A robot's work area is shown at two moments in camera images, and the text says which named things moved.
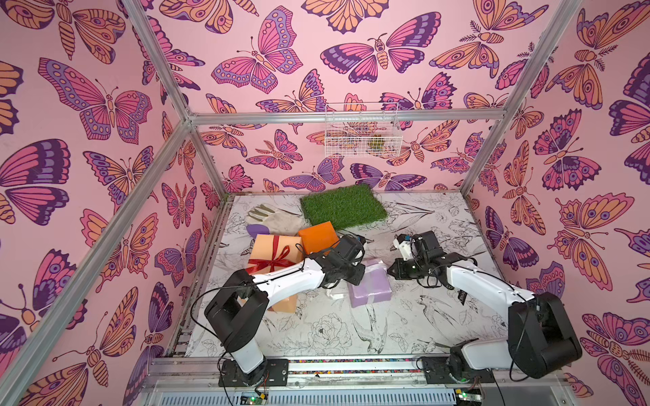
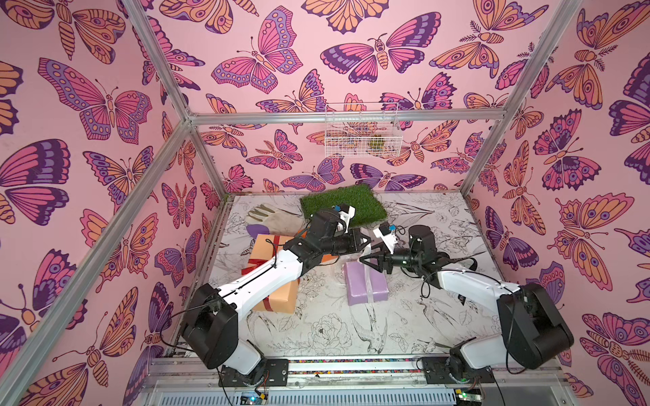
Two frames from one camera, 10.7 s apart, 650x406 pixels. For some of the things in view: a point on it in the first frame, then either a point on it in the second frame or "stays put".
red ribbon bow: (275, 260) stays put
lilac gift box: (374, 285) stays put
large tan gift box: (271, 252) stays put
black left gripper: (360, 269) to (352, 237)
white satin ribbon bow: (337, 293) to (369, 290)
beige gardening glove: (278, 222) stays put
